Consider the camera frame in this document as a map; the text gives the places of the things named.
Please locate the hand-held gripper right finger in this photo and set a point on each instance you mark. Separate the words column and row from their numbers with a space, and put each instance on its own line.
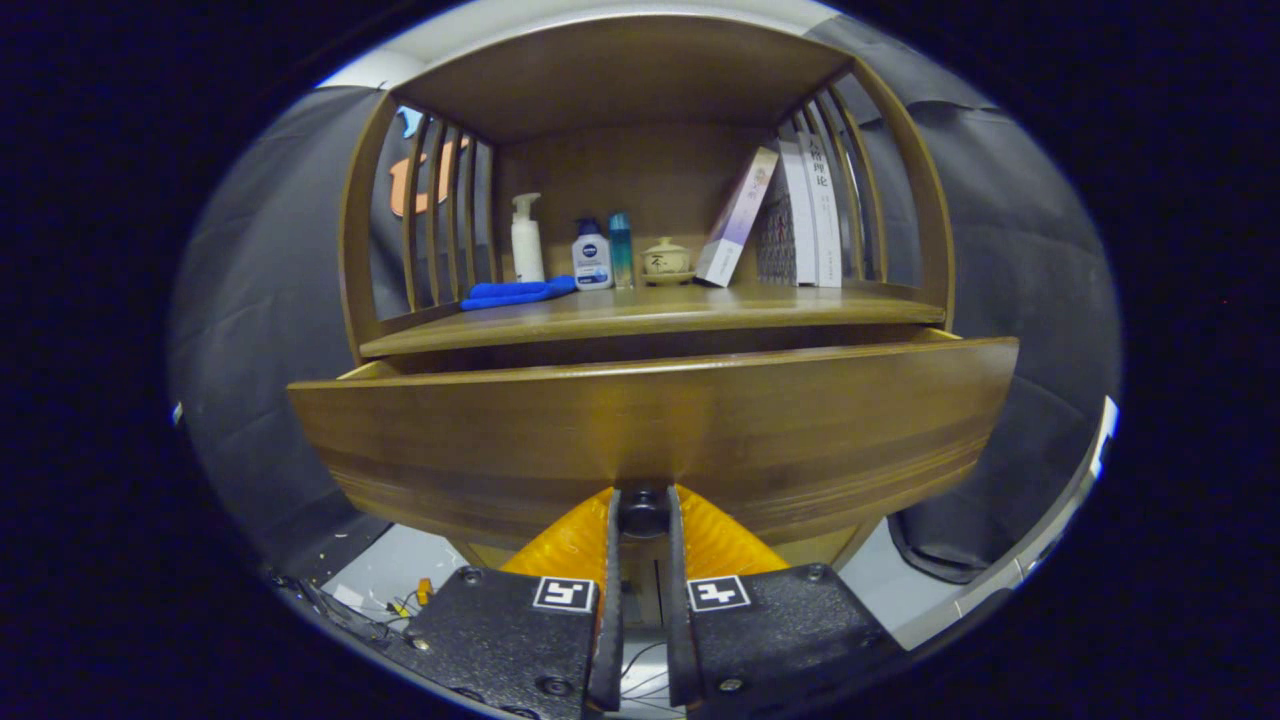
column 678, row 620

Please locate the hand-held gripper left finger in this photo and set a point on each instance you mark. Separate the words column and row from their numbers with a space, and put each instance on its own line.
column 612, row 620

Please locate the brown wooden drawer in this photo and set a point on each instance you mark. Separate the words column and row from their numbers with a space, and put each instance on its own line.
column 650, row 420

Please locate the wooden countertop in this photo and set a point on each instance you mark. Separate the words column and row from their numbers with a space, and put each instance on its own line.
column 650, row 310

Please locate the brown wooden cabinet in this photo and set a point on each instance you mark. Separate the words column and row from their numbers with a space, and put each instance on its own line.
column 620, row 80

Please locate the blue folded cloth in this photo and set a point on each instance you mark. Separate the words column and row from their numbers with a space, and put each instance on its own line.
column 510, row 293

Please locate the white lotion bottle blue cap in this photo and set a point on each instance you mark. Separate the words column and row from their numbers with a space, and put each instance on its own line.
column 592, row 265

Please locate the cream lidded teacup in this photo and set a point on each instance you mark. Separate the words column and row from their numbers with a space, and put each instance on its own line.
column 667, row 262

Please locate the small teal bottle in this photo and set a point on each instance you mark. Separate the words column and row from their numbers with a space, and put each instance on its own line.
column 621, row 255

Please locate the white pump bottle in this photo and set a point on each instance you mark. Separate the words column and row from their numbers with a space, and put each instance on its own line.
column 527, row 250

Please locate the purple and white book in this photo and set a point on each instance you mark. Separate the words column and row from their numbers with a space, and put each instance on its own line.
column 735, row 220

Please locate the plain white book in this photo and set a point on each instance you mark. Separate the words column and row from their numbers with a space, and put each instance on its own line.
column 802, row 230

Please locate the white book lettered spine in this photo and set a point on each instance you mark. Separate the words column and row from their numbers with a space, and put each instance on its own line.
column 828, row 230

